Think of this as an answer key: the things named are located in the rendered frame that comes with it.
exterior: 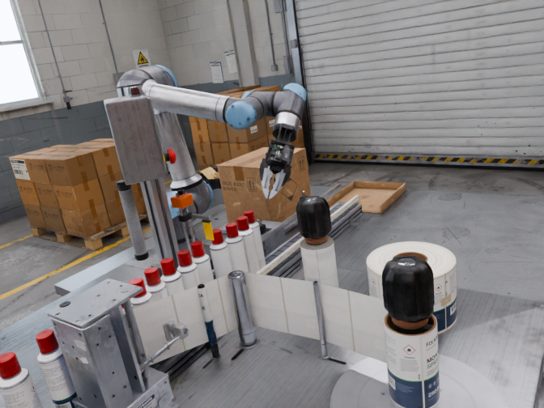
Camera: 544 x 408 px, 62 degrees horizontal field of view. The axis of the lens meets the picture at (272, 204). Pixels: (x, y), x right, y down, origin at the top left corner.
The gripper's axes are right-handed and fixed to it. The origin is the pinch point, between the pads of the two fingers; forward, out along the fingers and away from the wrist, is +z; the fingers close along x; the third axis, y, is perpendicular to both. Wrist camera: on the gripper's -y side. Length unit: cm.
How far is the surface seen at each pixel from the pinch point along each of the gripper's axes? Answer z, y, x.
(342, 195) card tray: -41, -76, 37
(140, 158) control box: 7.9, 21.0, -31.5
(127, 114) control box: 1.0, 27.0, -36.0
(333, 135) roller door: -266, -394, 77
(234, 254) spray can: 17.1, -7.5, -5.0
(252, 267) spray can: 17.8, -14.1, 1.3
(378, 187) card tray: -49, -74, 53
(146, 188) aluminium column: 7.4, 0.5, -32.6
